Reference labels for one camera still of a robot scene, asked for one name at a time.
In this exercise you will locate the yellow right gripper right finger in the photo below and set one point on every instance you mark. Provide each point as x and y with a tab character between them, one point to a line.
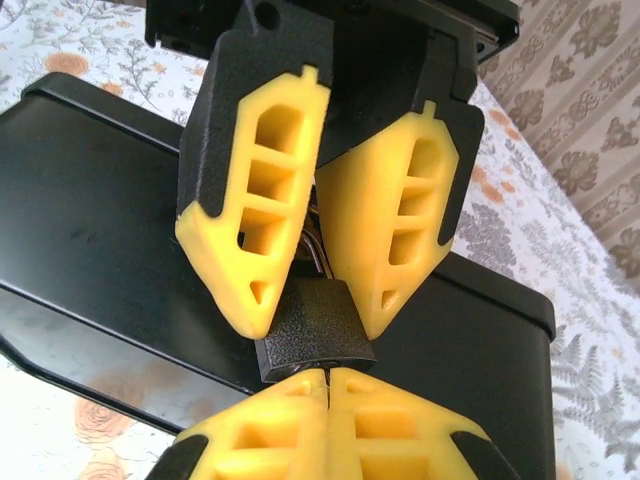
400	430

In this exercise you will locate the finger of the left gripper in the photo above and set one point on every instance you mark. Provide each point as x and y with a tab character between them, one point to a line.
390	225
260	200

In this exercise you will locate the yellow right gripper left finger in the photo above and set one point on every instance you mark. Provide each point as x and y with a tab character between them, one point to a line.
260	435

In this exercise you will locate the black textured padlock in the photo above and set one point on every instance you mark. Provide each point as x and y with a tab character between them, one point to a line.
315	325

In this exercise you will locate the black starry night tin box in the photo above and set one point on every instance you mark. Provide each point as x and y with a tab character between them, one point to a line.
100	200

